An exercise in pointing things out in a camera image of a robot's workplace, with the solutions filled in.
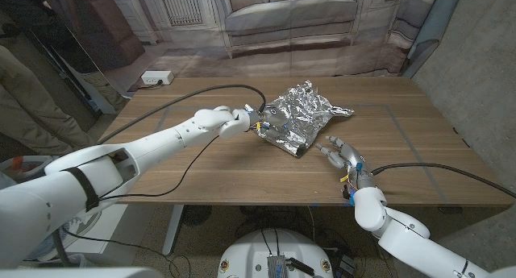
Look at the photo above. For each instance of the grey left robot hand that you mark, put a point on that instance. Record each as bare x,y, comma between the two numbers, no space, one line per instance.
270,117

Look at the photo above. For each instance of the white floor mat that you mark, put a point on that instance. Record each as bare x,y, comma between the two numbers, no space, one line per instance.
121,225

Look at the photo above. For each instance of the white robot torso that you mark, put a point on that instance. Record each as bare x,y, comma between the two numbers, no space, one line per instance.
250,254

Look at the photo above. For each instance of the blue-grey backdrop pole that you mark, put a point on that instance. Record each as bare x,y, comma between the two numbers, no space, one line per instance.
435,24

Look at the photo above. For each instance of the white table leg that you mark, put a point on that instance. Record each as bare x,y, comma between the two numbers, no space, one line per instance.
172,229

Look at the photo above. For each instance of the white plastic container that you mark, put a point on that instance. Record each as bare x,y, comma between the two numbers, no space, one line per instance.
24,165

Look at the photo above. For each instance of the printed living room backdrop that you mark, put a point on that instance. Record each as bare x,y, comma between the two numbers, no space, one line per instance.
282,32

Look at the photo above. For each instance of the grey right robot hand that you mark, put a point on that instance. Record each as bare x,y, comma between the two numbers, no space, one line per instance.
352,159

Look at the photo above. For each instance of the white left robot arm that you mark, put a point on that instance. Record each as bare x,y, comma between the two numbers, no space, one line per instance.
121,161

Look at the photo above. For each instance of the aluminum foil sheet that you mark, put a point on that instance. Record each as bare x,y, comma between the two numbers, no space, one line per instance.
302,113

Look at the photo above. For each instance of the black round floor fan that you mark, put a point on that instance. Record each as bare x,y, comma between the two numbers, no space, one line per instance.
196,214

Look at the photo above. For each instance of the white power strip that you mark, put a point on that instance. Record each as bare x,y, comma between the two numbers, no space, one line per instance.
157,76

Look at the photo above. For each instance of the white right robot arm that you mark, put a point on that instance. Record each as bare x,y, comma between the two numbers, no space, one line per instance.
403,237

